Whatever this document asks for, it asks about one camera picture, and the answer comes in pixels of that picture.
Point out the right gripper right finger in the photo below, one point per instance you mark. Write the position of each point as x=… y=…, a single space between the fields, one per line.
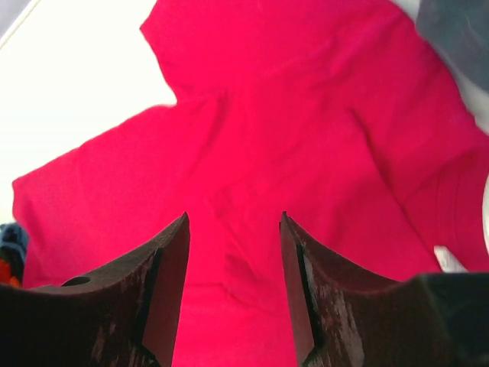
x=345 y=315

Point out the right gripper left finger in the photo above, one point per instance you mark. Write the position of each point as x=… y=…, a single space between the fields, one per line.
x=125 y=313

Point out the magenta t shirt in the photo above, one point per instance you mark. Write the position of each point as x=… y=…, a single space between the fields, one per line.
x=335 y=112

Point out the orange folded t shirt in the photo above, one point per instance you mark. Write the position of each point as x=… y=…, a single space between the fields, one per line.
x=6 y=275

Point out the teal folded t shirt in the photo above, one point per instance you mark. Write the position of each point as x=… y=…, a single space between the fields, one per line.
x=13 y=237

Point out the grey crumpled t shirt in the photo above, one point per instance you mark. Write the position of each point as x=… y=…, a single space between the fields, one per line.
x=459 y=31

